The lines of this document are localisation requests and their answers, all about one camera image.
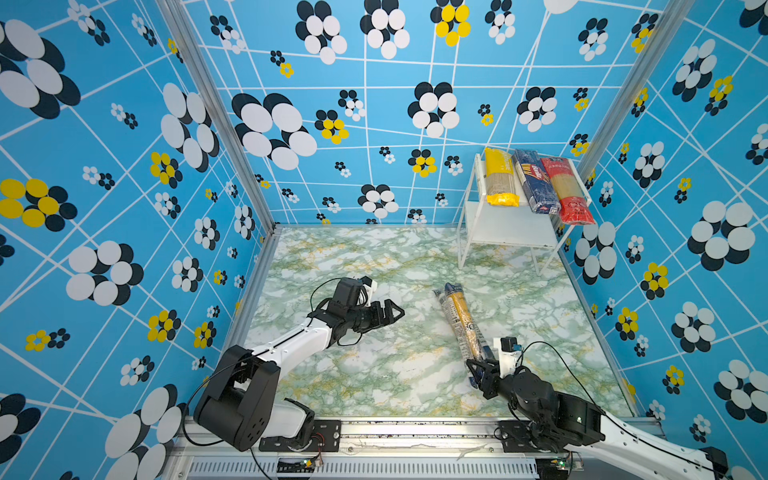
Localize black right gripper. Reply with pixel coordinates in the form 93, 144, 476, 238
466, 356, 544, 429

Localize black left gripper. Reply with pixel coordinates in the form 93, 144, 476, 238
345, 299, 405, 333

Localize dark blue clear spaghetti bag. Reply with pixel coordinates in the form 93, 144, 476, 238
433, 283, 496, 363

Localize yellow spaghetti bag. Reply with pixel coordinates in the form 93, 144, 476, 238
485, 148, 520, 207

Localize blue Barilla spaghetti bag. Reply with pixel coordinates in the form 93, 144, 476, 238
513, 149, 560, 215

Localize red spaghetti bag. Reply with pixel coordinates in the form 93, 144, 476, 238
541, 157, 595, 226

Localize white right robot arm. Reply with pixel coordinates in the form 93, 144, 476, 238
466, 359, 729, 479

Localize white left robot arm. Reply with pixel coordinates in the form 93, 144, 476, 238
193, 299, 405, 452

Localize white two-tier shelf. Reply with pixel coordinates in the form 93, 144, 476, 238
456, 154, 574, 273

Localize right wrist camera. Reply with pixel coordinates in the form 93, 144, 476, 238
493, 337, 522, 378

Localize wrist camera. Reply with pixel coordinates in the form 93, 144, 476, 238
493, 337, 522, 378
328, 276, 377, 317

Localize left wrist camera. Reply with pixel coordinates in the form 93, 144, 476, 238
328, 276, 377, 317

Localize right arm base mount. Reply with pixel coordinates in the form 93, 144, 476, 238
493, 420, 587, 454

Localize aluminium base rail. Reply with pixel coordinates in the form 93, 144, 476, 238
161, 416, 685, 480

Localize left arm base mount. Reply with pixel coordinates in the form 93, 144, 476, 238
258, 419, 342, 454

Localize left aluminium corner post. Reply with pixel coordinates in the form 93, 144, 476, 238
157, 0, 277, 232

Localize aluminium corner post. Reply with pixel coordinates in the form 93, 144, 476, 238
551, 0, 697, 229
157, 0, 277, 232

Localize right aluminium corner post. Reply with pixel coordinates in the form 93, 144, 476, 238
551, 0, 697, 229

